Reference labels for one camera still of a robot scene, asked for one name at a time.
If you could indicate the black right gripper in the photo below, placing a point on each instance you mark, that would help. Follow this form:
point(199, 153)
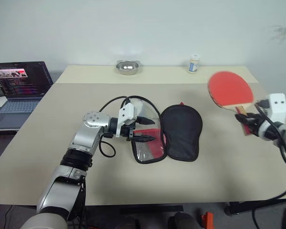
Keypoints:
point(255, 124)

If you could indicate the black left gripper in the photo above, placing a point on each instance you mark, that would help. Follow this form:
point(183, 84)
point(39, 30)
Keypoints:
point(128, 131)

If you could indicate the red table tennis paddle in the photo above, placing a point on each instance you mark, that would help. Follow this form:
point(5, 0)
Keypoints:
point(228, 89)

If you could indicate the black and red paddle case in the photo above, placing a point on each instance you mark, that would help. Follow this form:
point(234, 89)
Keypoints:
point(183, 128)

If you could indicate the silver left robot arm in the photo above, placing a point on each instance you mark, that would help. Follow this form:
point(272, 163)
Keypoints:
point(85, 138)

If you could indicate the small steel bowl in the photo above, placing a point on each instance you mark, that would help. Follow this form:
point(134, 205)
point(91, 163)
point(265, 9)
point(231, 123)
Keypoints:
point(128, 69)

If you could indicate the small white plastic bottle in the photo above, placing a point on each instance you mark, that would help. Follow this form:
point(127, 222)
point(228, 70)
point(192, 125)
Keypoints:
point(194, 65)

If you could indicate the dark rounded shape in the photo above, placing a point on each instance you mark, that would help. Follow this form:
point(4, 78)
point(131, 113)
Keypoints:
point(183, 221)

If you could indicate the orange clamp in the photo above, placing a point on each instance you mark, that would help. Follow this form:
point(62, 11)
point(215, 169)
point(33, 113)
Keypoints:
point(207, 220)

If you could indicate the open blue laptop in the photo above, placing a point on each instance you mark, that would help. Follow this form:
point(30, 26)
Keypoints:
point(14, 107)

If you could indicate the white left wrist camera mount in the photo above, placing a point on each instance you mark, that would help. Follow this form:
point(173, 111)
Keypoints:
point(126, 112)

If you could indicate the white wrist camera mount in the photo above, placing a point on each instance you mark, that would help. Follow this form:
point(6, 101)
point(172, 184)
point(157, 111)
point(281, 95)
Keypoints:
point(277, 105)
point(126, 112)

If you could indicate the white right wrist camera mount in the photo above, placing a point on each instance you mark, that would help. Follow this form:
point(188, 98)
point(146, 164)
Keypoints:
point(277, 105)

